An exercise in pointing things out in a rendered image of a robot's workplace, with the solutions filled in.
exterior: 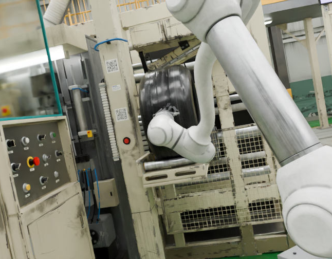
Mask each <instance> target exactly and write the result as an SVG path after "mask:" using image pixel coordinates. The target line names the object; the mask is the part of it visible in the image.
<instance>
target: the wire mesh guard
mask: <svg viewBox="0 0 332 259"><path fill-rule="evenodd" d="M252 126H256V124H255V123H253V124H247V125H241V126H235V127H229V128H223V129H217V130H213V131H212V132H211V134H212V135H213V133H218V132H224V131H225V132H226V131H229V130H235V129H239V128H246V127H247V130H248V127H252ZM256 130H257V128H256ZM162 187H163V186H162ZM158 190H159V195H160V200H161V206H162V211H163V216H164V222H165V227H166V231H167V235H170V234H178V233H187V232H196V231H205V230H213V229H222V228H231V227H239V226H248V225H257V224H265V223H274V222H280V221H284V220H283V218H277V217H279V216H276V219H268V220H264V218H263V220H260V221H255V220H254V221H252V222H245V223H236V224H228V225H220V226H211V227H203V228H195V229H192V228H191V229H186V230H184V229H183V230H178V231H173V232H169V226H168V222H170V221H167V218H170V217H167V216H166V212H165V211H166V210H165V207H164V206H165V205H164V202H165V203H166V202H167V201H164V202H163V197H162V195H163V194H162V191H161V190H162V189H161V186H158ZM269 205H270V202H269ZM166 206H167V204H166ZM279 208H280V206H279ZM281 208H282V207H281ZM273 209H276V208H273ZM265 210H268V209H265ZM270 210H271V208H270ZM274 213H278V212H274ZM280 213H281V211H280ZM272 218H273V217H272ZM245 220H246V218H245ZM245 220H241V222H242V221H245ZM207 221H212V220H207ZM207 221H206V222H207ZM214 221H215V220H214ZM199 222H202V223H203V221H199ZM199 222H195V223H198V224H199ZM232 222H236V221H233V220H232ZM232 222H229V221H228V223H232ZM195 223H194V224H195ZM219 223H220V221H219ZM187 224H190V225H191V223H186V225H187ZM220 224H225V223H220ZM178 229H181V228H179V226H178Z"/></svg>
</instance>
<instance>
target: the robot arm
mask: <svg viewBox="0 0 332 259"><path fill-rule="evenodd" d="M165 2H166V6H167V9H168V11H169V12H170V14H171V15H172V16H173V17H174V18H175V19H177V20H178V21H180V22H182V24H183V25H184V26H186V27H187V28H188V29H189V30H190V31H191V32H192V33H193V34H194V35H195V36H196V37H197V38H198V39H199V40H200V41H202V43H201V45H200V48H199V50H198V53H197V56H196V59H195V64H194V79H195V86H196V91H197V97H198V103H199V109H200V115H201V120H200V123H199V125H198V126H192V127H190V128H188V129H185V128H183V127H182V126H180V125H179V124H177V123H176V122H175V121H174V117H175V115H176V116H179V115H180V114H179V110H177V109H176V107H174V106H173V107H172V106H171V103H168V104H167V106H164V107H163V108H164V109H162V108H161V109H160V110H159V111H158V112H157V113H156V114H154V115H153V119H152V120H151V122H150V123H149V126H148V129H147V136H148V139H149V141H150V142H151V143H152V144H154V145H157V146H166V147H168V148H170V149H172V150H174V151H175V152H176V153H178V154H179V155H181V156H182V157H184V158H186V159H188V160H191V161H194V162H196V163H201V164H205V163H208V162H210V161H211V160H212V159H213V157H214V156H215V147H214V145H213V144H212V143H211V137H210V134H211V132H212V130H213V127H214V122H215V109H214V99H213V88H212V67H213V64H214V62H215V61H216V59H217V60H218V61H219V63H220V65H221V66H222V68H223V70H224V72H225V73H226V75H227V77H228V78H229V80H230V82H231V83H232V85H233V87H234V88H235V90H236V92H237V94H238V95H239V97H240V99H241V100H242V102H243V104H244V105H245V107H246V109H247V111H248V112H249V114H250V116H251V117H252V119H253V121H254V122H255V124H256V126H257V127H258V129H259V131H260V132H261V134H262V136H263V137H264V139H265V141H266V142H267V144H268V146H269V148H270V149H271V151H272V153H273V154H274V156H275V158H276V160H277V161H278V163H279V165H280V166H281V168H280V169H278V172H277V175H276V183H277V185H278V189H279V193H280V196H281V201H282V205H283V209H282V214H283V220H284V224H285V227H286V230H287V232H288V234H289V236H290V237H291V239H292V240H293V242H294V243H295V244H296V245H297V246H298V247H299V248H301V249H302V250H303V251H305V252H306V253H308V254H310V255H313V256H316V257H321V258H332V147H330V146H327V145H325V146H323V145H322V144H321V142H320V141H319V139H318V138H317V136H316V135H315V133H314V132H313V130H312V129H311V127H310V126H309V124H308V122H307V121H306V119H305V118H304V116H303V115H302V113H301V112H300V110H299V109H298V107H297V105H296V104H295V102H294V101H293V99H292V97H291V96H290V94H289V93H288V91H287V90H286V88H285V87H284V85H283V84H282V82H281V80H280V79H279V77H278V76H277V75H276V73H275V71H274V70H273V68H272V67H271V65H270V64H269V62H268V61H267V59H266V58H265V56H264V54H263V53H262V51H261V50H260V48H259V47H258V45H257V43H256V42H255V40H254V39H253V37H252V36H251V34H250V33H249V31H248V29H247V28H246V25H247V24H248V22H249V21H250V19H251V18H252V16H253V14H254V13H255V11H256V9H257V7H258V5H259V3H260V0H165ZM172 111H173V112H172Z"/></svg>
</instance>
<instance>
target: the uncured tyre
mask: <svg viewBox="0 0 332 259"><path fill-rule="evenodd" d="M168 103H171V106H172V107H173V106H174V107H176V109H177V110H179V114H180V115H179V116H176V115H175V117H174V121H175V122H176V123H177V124H179V125H180V126H182V127H183V128H185V129H188V128H190V127H192V126H198V125H199V123H200V120H201V115H200V109H199V103H198V97H197V92H196V88H195V84H194V81H193V78H192V75H191V73H190V70H189V69H188V68H186V67H184V66H183V65H173V66H168V67H163V68H158V69H154V70H150V71H148V72H146V73H145V75H144V76H143V78H142V79H141V81H140V84H139V107H140V114H141V120H142V125H143V129H144V133H145V136H146V140H147V142H148V145H149V147H150V149H151V151H152V153H153V154H154V155H155V156H156V157H157V158H159V159H160V160H163V159H170V158H176V157H182V156H181V155H179V154H178V153H176V152H175V151H174V150H172V149H170V148H168V147H166V146H157V145H154V144H152V143H151V142H150V141H149V139H148V136H147V129H148V126H149V123H150V122H151V120H152V119H153V115H154V114H156V113H157V112H158V111H159V110H160V109H161V108H162V109H164V108H163V107H164V106H167V104H168Z"/></svg>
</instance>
